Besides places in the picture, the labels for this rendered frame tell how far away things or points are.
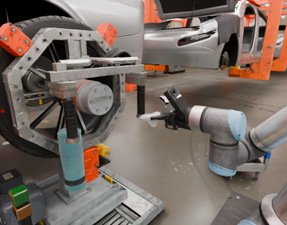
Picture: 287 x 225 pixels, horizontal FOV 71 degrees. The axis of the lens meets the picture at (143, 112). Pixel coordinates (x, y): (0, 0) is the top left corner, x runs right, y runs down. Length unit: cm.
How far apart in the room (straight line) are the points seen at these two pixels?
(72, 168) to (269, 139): 71
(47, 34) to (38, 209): 79
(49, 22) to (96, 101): 38
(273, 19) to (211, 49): 126
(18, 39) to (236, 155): 81
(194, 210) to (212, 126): 96
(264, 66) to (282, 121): 352
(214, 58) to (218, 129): 282
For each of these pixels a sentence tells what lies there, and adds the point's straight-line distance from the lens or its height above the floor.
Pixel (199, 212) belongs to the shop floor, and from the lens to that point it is 154.
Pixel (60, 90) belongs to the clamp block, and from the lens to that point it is 65.
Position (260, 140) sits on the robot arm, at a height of 76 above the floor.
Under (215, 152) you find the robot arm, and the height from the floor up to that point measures 73.
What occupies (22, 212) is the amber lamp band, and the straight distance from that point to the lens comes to 73.
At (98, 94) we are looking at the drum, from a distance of 81.
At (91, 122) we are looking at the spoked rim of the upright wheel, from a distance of 116.
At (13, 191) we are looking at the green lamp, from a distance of 71.
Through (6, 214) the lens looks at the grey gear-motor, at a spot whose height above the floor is 37.
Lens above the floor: 104
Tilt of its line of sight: 18 degrees down
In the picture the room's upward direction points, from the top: straight up
